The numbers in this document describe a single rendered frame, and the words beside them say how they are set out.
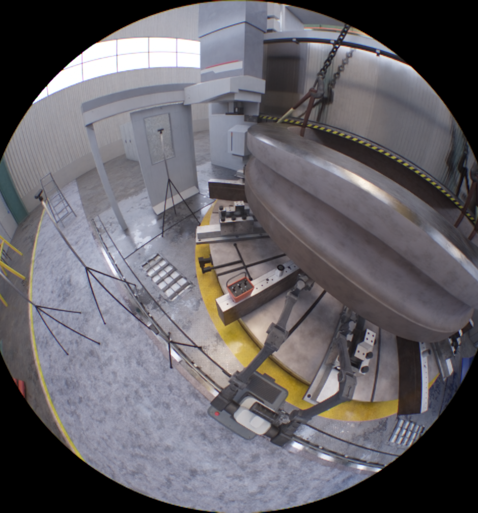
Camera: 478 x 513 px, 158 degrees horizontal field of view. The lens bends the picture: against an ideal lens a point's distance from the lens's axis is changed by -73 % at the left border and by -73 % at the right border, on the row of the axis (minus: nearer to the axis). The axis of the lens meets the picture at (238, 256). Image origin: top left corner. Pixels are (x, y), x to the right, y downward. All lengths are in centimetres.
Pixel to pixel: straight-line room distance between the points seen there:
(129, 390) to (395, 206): 284
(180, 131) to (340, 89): 348
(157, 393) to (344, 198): 244
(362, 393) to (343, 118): 449
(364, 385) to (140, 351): 257
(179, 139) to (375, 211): 375
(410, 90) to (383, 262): 372
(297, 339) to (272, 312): 40
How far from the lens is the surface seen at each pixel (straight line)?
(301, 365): 183
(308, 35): 480
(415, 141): 426
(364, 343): 159
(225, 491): 250
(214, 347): 207
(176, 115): 401
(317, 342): 193
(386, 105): 423
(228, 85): 310
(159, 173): 392
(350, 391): 97
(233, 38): 390
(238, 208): 228
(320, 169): 115
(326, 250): 140
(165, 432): 226
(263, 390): 178
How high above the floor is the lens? 202
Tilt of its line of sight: 48 degrees down
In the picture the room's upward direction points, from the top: 2 degrees clockwise
